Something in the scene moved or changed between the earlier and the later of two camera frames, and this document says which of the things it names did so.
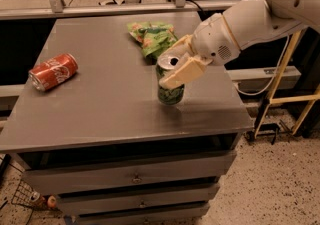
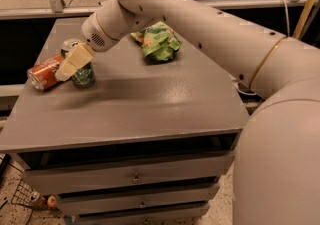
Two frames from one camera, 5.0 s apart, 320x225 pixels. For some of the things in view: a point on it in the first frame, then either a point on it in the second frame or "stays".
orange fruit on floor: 51,201 stays
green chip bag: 154,38 stays
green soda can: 165,65 to 85,77
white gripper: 213,39 to 94,34
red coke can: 53,71 stays
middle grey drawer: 137,200 stays
